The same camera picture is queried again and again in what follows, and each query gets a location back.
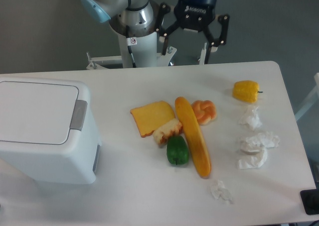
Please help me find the black device at edge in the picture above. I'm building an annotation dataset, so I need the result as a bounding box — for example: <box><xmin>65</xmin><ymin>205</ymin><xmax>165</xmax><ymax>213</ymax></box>
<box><xmin>300</xmin><ymin>189</ymin><xmax>319</xmax><ymax>215</ymax></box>

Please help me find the white trash can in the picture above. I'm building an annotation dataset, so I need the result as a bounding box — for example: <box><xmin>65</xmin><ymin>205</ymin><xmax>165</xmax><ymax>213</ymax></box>
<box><xmin>0</xmin><ymin>76</ymin><xmax>102</xmax><ymax>184</ymax></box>

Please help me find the green bell pepper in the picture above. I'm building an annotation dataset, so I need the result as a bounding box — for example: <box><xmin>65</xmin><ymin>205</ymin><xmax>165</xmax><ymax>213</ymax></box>
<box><xmin>166</xmin><ymin>135</ymin><xmax>189</xmax><ymax>165</ymax></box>

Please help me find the braided bread roll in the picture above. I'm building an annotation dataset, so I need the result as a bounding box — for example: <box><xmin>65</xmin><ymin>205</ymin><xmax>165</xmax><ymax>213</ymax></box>
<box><xmin>191</xmin><ymin>100</ymin><xmax>217</xmax><ymax>125</ymax></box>

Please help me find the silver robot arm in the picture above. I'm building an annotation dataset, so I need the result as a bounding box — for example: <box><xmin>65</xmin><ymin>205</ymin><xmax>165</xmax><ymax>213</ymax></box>
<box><xmin>81</xmin><ymin>0</ymin><xmax>230</xmax><ymax>68</ymax></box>

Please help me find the crumpled white tissue top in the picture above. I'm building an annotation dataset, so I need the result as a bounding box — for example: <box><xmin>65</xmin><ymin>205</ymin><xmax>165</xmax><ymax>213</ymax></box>
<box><xmin>238</xmin><ymin>105</ymin><xmax>262</xmax><ymax>131</ymax></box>

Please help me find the small crusty bread piece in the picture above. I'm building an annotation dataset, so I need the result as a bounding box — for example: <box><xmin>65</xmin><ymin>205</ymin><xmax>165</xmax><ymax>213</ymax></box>
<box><xmin>153</xmin><ymin>118</ymin><xmax>182</xmax><ymax>145</ymax></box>

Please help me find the white furniture at right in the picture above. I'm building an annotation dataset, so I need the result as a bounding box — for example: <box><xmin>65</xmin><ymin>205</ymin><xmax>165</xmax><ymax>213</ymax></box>
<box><xmin>295</xmin><ymin>73</ymin><xmax>319</xmax><ymax>121</ymax></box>

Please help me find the yellow bell pepper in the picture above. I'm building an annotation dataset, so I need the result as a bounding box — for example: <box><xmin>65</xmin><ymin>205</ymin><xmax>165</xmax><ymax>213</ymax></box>
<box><xmin>232</xmin><ymin>80</ymin><xmax>263</xmax><ymax>104</ymax></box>

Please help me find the crumpled white tissue bottom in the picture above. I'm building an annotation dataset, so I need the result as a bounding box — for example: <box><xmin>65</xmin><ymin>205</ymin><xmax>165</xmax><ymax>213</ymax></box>
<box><xmin>209</xmin><ymin>180</ymin><xmax>233</xmax><ymax>204</ymax></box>

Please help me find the crumpled white tissue middle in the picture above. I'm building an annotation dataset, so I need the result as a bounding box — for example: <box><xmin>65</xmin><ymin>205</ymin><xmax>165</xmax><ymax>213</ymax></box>
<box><xmin>239</xmin><ymin>131</ymin><xmax>280</xmax><ymax>154</ymax></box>

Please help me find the crumpled white tissue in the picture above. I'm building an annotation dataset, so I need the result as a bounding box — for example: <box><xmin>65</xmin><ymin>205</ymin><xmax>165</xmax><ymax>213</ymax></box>
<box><xmin>237</xmin><ymin>147</ymin><xmax>268</xmax><ymax>170</ymax></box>
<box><xmin>209</xmin><ymin>180</ymin><xmax>233</xmax><ymax>204</ymax></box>
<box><xmin>238</xmin><ymin>105</ymin><xmax>262</xmax><ymax>131</ymax></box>
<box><xmin>239</xmin><ymin>131</ymin><xmax>280</xmax><ymax>154</ymax></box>

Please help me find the toast bread slice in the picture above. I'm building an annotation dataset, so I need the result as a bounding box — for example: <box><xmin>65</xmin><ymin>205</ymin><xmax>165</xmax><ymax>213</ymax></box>
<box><xmin>130</xmin><ymin>101</ymin><xmax>175</xmax><ymax>138</ymax></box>

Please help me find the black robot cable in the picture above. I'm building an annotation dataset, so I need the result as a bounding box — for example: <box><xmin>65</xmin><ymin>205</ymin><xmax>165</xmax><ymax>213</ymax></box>
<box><xmin>126</xmin><ymin>25</ymin><xmax>137</xmax><ymax>68</ymax></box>

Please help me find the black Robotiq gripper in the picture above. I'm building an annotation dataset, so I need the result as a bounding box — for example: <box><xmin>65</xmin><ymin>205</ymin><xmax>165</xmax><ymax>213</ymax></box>
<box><xmin>155</xmin><ymin>0</ymin><xmax>230</xmax><ymax>65</ymax></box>

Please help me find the crumpled white tissue lower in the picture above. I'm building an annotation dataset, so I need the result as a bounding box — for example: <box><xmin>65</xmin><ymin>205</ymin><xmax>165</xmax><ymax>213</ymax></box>
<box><xmin>237</xmin><ymin>147</ymin><xmax>268</xmax><ymax>170</ymax></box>

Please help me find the long baguette bread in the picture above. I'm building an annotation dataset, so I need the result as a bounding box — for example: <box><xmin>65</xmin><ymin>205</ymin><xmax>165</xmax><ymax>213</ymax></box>
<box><xmin>175</xmin><ymin>97</ymin><xmax>211</xmax><ymax>178</ymax></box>

